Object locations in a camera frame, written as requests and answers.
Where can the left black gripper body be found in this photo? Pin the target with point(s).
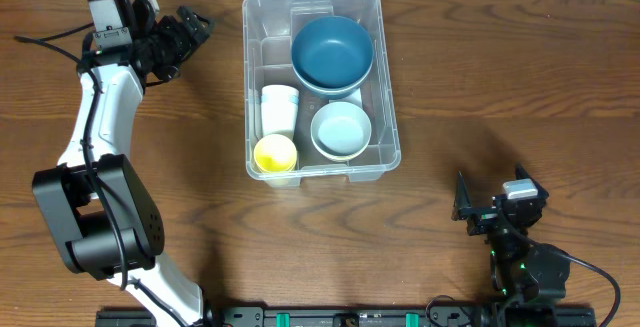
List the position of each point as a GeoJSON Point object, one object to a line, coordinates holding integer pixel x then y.
{"type": "Point", "coordinates": [167, 49]}

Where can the cream white cup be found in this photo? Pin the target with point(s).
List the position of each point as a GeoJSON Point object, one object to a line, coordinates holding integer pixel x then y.
{"type": "Point", "coordinates": [279, 119]}

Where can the clear plastic storage container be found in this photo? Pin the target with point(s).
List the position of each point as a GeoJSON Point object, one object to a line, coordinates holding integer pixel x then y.
{"type": "Point", "coordinates": [269, 28]}

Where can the dark blue bowl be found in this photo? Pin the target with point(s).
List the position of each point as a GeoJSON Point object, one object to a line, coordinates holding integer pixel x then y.
{"type": "Point", "coordinates": [331, 92]}
{"type": "Point", "coordinates": [332, 53]}

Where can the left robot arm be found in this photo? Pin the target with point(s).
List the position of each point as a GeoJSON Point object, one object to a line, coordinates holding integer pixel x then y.
{"type": "Point", "coordinates": [102, 219]}

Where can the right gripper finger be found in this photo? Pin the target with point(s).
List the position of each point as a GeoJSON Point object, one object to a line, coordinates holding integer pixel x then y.
{"type": "Point", "coordinates": [462, 203]}
{"type": "Point", "coordinates": [522, 174]}

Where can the white paper label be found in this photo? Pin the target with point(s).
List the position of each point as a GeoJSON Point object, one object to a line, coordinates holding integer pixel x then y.
{"type": "Point", "coordinates": [354, 98]}

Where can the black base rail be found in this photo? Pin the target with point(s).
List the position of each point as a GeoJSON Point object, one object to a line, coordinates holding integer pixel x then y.
{"type": "Point", "coordinates": [439, 314]}

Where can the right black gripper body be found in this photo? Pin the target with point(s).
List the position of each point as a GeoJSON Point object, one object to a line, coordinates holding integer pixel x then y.
{"type": "Point", "coordinates": [484, 219]}

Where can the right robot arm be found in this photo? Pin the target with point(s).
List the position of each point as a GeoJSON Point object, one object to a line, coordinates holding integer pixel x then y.
{"type": "Point", "coordinates": [528, 273]}

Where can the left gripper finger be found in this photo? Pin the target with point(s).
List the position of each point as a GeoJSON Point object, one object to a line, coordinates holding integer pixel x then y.
{"type": "Point", "coordinates": [199, 32]}
{"type": "Point", "coordinates": [193, 21]}

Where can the light blue cup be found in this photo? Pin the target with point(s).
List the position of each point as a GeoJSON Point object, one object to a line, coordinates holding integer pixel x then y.
{"type": "Point", "coordinates": [280, 98]}

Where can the yellow small bowl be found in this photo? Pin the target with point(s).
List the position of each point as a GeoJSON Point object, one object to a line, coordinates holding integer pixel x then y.
{"type": "Point", "coordinates": [340, 158]}

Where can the grey small bowl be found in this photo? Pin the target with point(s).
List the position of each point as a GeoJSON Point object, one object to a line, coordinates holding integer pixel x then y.
{"type": "Point", "coordinates": [341, 128]}

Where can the pink cup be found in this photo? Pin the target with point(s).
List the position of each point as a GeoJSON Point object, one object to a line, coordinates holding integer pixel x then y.
{"type": "Point", "coordinates": [279, 89]}

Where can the yellow cup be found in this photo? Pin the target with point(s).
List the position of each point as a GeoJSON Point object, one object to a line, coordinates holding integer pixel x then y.
{"type": "Point", "coordinates": [275, 153]}

